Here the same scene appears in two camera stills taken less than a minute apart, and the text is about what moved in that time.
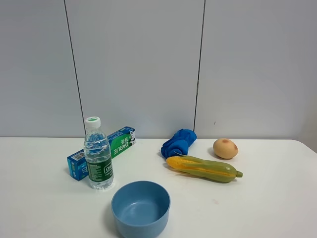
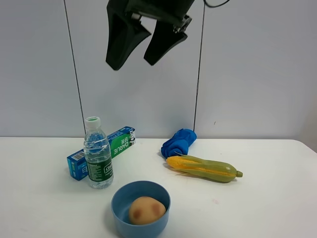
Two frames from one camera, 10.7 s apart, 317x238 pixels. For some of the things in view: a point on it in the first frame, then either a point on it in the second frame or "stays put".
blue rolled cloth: x=179 y=144 stays put
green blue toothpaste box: x=118 y=143 stays put
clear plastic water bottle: x=97 y=155 stays put
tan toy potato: x=225 y=148 → x=145 y=209
